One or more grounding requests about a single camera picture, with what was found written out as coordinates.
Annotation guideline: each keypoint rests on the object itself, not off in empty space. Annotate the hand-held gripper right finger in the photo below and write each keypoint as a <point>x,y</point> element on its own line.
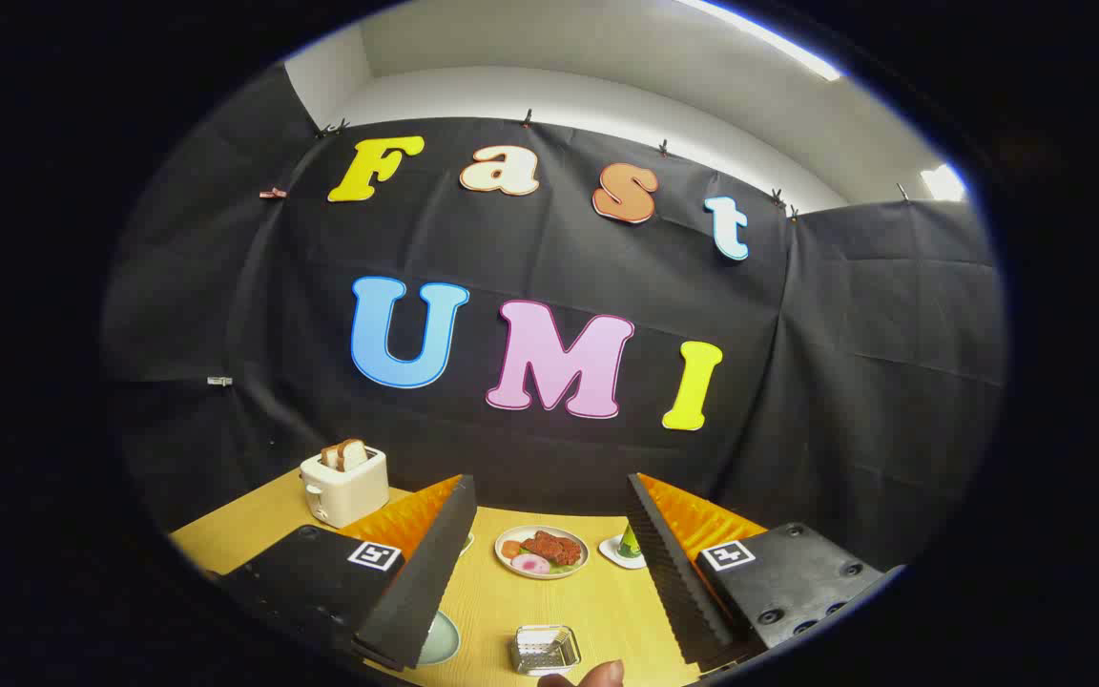
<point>678,582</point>

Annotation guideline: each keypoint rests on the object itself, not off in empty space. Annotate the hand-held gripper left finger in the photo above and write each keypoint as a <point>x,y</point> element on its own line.
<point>416,572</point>

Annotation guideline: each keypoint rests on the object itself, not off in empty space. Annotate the pale green plate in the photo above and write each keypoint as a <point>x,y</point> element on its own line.
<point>442,639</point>

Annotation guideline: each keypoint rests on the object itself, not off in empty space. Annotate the white oval food plate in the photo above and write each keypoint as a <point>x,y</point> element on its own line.
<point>511,568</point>

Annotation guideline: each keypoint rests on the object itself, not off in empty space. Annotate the orange carrot slice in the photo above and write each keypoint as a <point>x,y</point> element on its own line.
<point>510,549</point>

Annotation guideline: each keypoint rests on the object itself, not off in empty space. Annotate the cream white toaster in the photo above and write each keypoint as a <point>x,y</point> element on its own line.
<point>344,491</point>

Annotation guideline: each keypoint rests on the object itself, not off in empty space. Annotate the pink round ham slice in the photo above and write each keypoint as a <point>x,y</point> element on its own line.
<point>529,563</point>

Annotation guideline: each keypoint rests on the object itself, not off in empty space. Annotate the green lettuce leaf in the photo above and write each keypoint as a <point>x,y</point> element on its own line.
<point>565,567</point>

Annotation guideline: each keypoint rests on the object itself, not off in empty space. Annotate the brown meat slices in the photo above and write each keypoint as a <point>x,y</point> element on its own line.
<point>551,548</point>

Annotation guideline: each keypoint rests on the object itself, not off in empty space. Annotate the toast bread slice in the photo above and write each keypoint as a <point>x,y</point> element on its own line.
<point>329,456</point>
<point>353,453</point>

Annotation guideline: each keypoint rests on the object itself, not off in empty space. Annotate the black backdrop cloth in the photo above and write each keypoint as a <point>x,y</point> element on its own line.
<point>559,267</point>

